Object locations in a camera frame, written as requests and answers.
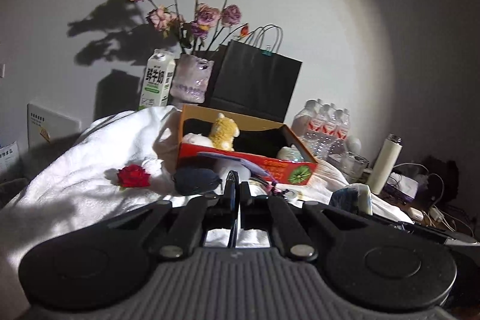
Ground white round charger with cable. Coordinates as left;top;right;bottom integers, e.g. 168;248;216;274
280;189;299;202

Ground dark blue zip pouch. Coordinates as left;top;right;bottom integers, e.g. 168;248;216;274
172;167;221;196

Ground iridescent shell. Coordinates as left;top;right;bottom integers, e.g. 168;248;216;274
277;145;304;163

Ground yellow white plush toy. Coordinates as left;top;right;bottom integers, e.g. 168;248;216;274
208;113;240;151

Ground red rose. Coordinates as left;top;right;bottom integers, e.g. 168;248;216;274
116;164;151;188

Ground purple cloth pouch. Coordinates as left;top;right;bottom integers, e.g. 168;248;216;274
197;152;272;179

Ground cotton swab plastic box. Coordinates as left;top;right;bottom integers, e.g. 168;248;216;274
213;159;251;182

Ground white power adapter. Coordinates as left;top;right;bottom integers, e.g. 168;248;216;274
406;206;424;222

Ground red orange cardboard box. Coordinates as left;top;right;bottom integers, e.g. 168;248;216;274
176;105;317;185

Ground water bottle pack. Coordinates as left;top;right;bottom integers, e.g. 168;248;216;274
291;98;351;160

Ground white thermos bottle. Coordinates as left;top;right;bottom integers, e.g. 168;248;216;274
367;134;403;195

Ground white terry towel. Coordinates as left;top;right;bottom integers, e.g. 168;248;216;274
0;105;413;306

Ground clear glass cup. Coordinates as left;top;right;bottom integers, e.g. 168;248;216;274
340;151;369;183

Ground white round lamp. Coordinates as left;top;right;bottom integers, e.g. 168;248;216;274
345;136;362;154

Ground black paper shopping bag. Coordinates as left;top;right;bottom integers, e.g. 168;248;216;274
202;23;302;123

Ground purple glass vase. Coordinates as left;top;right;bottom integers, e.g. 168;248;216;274
170;54;214;104

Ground white green milk carton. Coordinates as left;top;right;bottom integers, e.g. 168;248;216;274
138;49;176;110

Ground dried pink purple flowers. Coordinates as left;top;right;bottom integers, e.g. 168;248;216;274
128;0;242;55

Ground white wall panel box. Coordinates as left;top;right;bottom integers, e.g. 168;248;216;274
27;103;81;149

